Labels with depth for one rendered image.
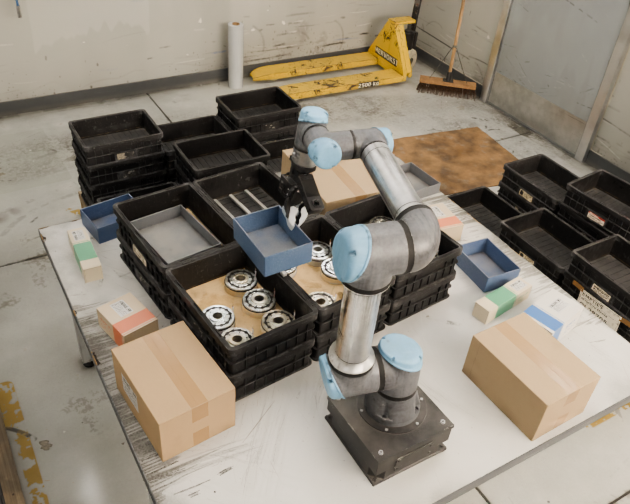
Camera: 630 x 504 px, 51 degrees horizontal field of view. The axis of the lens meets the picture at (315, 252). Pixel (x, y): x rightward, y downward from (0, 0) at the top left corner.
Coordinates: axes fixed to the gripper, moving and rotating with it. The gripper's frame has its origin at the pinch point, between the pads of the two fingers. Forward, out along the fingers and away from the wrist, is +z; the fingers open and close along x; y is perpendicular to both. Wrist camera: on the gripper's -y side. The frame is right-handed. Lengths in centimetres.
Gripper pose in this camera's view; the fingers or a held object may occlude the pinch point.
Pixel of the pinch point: (294, 227)
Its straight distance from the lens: 190.9
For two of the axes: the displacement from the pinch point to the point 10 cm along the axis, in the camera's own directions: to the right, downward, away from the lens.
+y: -4.7, -5.7, 6.7
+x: -8.6, 1.3, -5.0
